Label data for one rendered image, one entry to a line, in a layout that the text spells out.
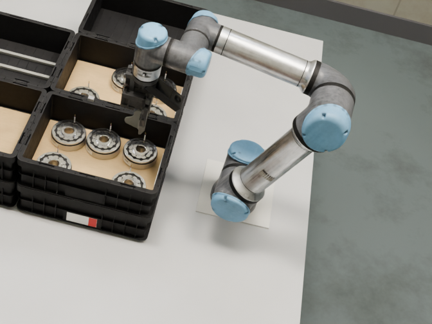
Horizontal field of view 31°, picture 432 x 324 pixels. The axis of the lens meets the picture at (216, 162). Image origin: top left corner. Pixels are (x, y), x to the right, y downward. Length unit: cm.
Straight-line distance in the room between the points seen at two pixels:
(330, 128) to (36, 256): 91
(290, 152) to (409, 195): 177
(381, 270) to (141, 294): 146
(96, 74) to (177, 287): 79
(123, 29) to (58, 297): 106
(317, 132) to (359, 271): 149
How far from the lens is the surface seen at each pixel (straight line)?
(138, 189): 218
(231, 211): 226
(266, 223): 248
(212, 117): 276
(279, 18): 453
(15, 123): 246
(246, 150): 235
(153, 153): 237
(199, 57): 199
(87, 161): 236
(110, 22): 286
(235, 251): 239
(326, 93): 203
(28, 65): 265
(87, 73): 264
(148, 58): 202
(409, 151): 401
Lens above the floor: 258
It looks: 46 degrees down
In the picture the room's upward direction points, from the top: 16 degrees clockwise
